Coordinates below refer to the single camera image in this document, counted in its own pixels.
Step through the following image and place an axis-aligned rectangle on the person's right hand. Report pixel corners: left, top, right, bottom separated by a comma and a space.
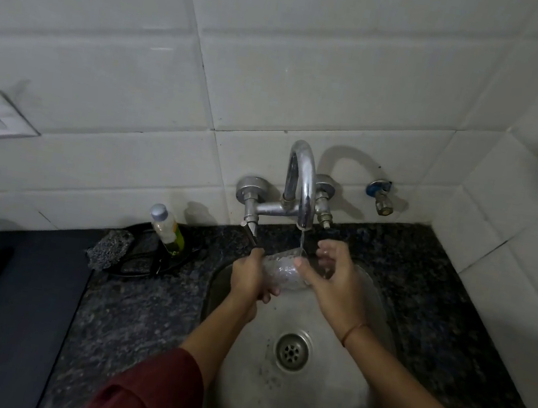
284, 235, 379, 346

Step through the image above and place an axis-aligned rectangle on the person's left hand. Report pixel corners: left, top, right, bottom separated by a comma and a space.
226, 245, 287, 313

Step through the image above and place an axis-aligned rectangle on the clear drinking glass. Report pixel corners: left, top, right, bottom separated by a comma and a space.
258, 243, 319, 299

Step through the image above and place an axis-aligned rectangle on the person's left forearm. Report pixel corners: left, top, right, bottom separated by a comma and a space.
173, 286, 261, 398

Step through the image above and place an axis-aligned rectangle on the person's right forearm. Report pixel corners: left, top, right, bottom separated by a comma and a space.
333, 320, 465, 408

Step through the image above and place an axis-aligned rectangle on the sink drain strainer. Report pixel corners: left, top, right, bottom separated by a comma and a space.
273, 332, 313, 373

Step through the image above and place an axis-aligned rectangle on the stainless steel sink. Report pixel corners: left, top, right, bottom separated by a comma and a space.
188, 241, 414, 408

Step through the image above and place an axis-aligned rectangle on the small dish soap bottle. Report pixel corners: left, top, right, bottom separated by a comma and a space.
145, 202, 190, 257

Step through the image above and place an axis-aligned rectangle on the black soap tray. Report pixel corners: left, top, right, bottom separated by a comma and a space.
107, 220, 203, 289

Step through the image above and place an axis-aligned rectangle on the grey scrub pad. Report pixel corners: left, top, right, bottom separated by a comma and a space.
84, 225, 136, 276

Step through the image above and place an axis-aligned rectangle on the thin wrist thread bracelet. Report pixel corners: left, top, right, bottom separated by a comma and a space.
340, 319, 371, 350

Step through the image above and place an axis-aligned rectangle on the chrome wall-mounted faucet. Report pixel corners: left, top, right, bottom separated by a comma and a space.
229, 132, 344, 257

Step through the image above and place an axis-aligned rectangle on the blue-handled wall tap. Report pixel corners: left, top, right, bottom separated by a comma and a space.
362, 177, 398, 217

